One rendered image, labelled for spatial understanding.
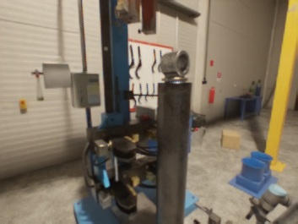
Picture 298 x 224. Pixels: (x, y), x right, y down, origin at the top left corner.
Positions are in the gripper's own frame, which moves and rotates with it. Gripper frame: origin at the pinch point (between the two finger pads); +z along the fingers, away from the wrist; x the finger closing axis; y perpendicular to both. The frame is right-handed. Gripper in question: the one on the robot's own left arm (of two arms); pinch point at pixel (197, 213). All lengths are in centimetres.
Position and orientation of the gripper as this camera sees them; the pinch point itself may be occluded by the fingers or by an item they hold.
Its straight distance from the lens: 113.3
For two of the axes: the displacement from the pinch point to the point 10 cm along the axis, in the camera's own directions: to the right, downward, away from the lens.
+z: -6.0, -1.5, 7.8
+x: 0.0, 9.8, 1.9
